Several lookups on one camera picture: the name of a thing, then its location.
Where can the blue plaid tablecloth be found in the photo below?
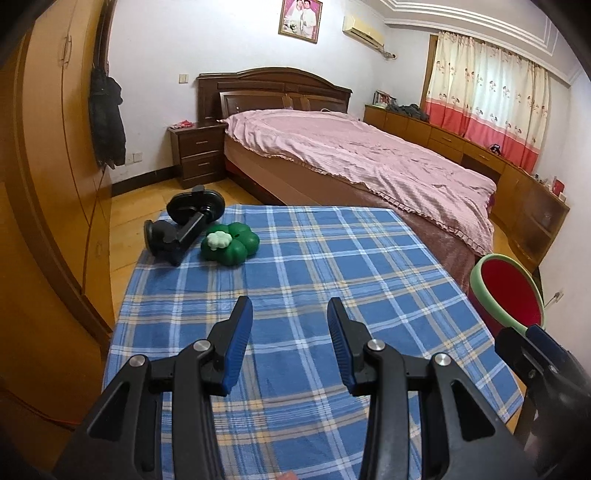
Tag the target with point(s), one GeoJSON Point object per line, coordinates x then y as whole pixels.
{"type": "Point", "coordinates": [300, 258]}

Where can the wooden bed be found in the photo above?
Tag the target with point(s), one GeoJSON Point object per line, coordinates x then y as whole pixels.
{"type": "Point", "coordinates": [272, 87]}

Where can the small dark object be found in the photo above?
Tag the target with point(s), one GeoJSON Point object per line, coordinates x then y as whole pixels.
{"type": "Point", "coordinates": [496, 148]}

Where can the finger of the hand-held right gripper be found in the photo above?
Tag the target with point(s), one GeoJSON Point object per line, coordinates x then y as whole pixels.
{"type": "Point", "coordinates": [549, 344]}
{"type": "Point", "coordinates": [512, 346]}

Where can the red bucket with green rim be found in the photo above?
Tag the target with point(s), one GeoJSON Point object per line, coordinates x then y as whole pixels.
{"type": "Point", "coordinates": [512, 290]}

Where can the wooden nightstand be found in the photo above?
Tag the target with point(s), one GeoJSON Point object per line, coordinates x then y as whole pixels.
{"type": "Point", "coordinates": [198, 152]}

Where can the framed wall photo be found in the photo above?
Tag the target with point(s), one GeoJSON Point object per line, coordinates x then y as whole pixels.
{"type": "Point", "coordinates": [300, 21]}

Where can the wooden wardrobe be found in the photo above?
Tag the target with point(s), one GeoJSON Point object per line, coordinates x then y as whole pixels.
{"type": "Point", "coordinates": [46, 184]}

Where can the small picture frame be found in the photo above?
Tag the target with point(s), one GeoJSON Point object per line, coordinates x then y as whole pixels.
{"type": "Point", "coordinates": [384, 98]}

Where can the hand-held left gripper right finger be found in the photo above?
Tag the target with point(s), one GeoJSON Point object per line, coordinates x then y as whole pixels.
{"type": "Point", "coordinates": [341, 350]}

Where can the long wooden cabinet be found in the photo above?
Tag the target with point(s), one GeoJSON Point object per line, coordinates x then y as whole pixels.
{"type": "Point", "coordinates": [443, 136]}

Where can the wooden window frame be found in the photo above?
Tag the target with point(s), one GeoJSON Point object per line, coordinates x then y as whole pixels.
{"type": "Point", "coordinates": [428, 69]}

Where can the red packet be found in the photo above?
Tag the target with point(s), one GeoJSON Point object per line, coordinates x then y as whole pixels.
{"type": "Point", "coordinates": [181, 124]}

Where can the pink bedspread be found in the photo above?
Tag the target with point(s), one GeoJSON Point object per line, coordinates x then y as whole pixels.
{"type": "Point", "coordinates": [369, 152]}

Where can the black jacket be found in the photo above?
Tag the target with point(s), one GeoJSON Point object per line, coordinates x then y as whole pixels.
{"type": "Point", "coordinates": [106, 124]}

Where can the cream and red curtain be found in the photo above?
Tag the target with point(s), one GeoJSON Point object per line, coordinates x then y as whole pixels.
{"type": "Point", "coordinates": [485, 92]}

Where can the small red box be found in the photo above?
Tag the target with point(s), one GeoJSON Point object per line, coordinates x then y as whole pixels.
{"type": "Point", "coordinates": [558, 185]}

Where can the wall air conditioner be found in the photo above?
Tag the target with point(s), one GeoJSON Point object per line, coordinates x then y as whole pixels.
{"type": "Point", "coordinates": [364, 31]}

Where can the black suction mount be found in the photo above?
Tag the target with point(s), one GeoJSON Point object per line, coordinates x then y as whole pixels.
{"type": "Point", "coordinates": [184, 226]}

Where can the dark clothes pile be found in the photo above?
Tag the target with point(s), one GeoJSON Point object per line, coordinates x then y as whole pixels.
{"type": "Point", "coordinates": [408, 112]}

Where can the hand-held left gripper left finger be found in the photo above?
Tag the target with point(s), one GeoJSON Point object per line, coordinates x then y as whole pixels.
{"type": "Point", "coordinates": [238, 346]}

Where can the green clover-shaped container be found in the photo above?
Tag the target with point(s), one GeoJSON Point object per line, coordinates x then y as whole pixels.
{"type": "Point", "coordinates": [240, 244]}

